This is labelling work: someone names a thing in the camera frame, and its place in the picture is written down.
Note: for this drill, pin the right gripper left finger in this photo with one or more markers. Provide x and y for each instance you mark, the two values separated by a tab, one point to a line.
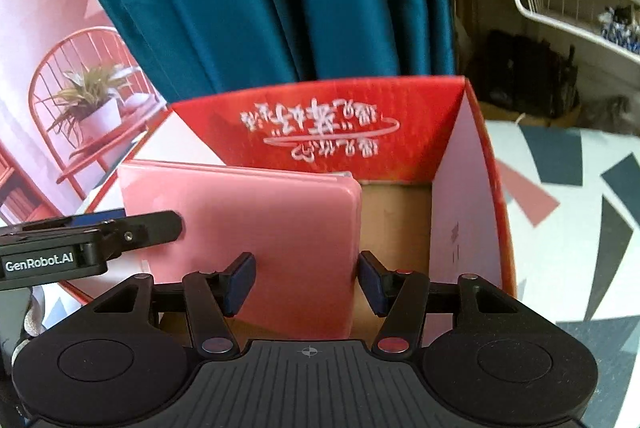
213	298

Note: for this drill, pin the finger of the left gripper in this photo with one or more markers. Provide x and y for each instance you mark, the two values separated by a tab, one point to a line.
130	232

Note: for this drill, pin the dark metal desk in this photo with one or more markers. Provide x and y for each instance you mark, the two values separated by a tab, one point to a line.
554	63

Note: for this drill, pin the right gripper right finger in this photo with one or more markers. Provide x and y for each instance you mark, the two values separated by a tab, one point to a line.
400	299

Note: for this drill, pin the pink room backdrop poster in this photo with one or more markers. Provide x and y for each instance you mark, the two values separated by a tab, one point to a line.
43	43

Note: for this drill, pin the pink power bank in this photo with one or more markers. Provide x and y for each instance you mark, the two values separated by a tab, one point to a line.
302	228

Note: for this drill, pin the geometric patterned tablecloth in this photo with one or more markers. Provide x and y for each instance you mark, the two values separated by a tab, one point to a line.
572	203

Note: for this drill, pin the red strawberry cardboard box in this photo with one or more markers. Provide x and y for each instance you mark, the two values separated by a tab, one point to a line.
376	126

